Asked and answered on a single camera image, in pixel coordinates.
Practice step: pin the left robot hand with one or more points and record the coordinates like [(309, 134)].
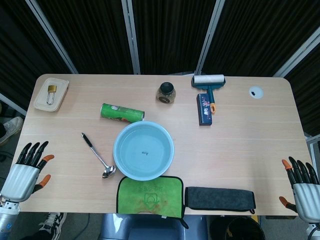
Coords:
[(21, 178)]

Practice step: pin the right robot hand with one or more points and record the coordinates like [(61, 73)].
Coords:
[(307, 197)]

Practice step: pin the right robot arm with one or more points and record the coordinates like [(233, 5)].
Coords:
[(314, 231)]

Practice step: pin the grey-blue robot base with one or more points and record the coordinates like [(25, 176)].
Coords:
[(150, 228)]

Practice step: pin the light blue bowl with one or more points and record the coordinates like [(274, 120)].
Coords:
[(143, 152)]

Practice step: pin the white shoe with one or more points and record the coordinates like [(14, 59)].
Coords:
[(11, 128)]

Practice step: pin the black and white sneaker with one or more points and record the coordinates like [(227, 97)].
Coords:
[(53, 221)]

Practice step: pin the beige lunch box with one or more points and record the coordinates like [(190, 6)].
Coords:
[(41, 100)]

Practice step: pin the dark grey folded cloth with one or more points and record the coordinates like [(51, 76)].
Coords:
[(220, 198)]

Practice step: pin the brass padlock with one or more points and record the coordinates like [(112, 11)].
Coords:
[(52, 88)]

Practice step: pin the green chips can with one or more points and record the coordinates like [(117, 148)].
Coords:
[(120, 112)]

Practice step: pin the green microfiber cloth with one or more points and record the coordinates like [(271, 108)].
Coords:
[(150, 197)]

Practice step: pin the dark blue printed box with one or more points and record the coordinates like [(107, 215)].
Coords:
[(205, 112)]

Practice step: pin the teal lint roller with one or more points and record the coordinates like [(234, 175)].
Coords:
[(208, 80)]

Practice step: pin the glass spice jar black lid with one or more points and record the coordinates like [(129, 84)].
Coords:
[(166, 91)]

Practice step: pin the grey partition frame post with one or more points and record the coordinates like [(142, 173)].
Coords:
[(209, 37), (131, 37), (297, 55), (12, 105), (52, 37)]

